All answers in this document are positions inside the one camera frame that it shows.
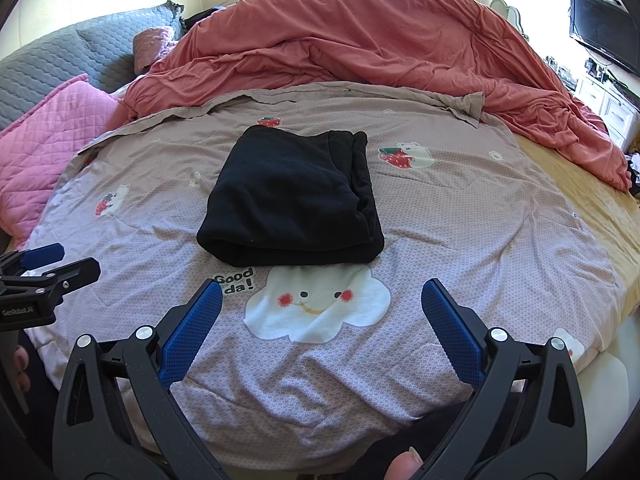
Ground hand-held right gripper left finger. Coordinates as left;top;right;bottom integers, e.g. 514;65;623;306
51;280;224;480

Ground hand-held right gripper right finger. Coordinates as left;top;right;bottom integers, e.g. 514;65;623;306
421;279;587;480

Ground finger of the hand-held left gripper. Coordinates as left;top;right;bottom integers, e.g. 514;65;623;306
0;242;66;275
0;257;102;301

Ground black sweater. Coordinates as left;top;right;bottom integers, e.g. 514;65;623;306
196;125;386;267

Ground pile of clothes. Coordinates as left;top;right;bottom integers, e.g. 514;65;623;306
625;137;640;196

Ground person's left hand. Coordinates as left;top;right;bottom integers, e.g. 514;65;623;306
12;344;33;393

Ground pink quilted pillow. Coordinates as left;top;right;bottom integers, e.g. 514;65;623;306
0;74;126;251

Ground yellow bed sheet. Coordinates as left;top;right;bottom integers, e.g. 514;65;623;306
512;132;640;356

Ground small mauve ruffled pillow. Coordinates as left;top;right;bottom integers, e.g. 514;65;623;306
132;25;177;75

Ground white cabinet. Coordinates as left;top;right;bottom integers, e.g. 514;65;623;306
575;72;640;153

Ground dark cloth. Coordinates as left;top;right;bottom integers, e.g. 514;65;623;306
182;6;226;31

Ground coral duvet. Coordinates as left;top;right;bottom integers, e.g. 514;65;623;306
122;0;632;192

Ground white ornate chair back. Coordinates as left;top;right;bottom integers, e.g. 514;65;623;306
489;0;531;43

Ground black television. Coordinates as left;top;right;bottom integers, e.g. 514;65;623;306
570;0;640;76

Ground upholstered bed frame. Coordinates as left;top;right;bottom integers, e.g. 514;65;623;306
575;345;633;466

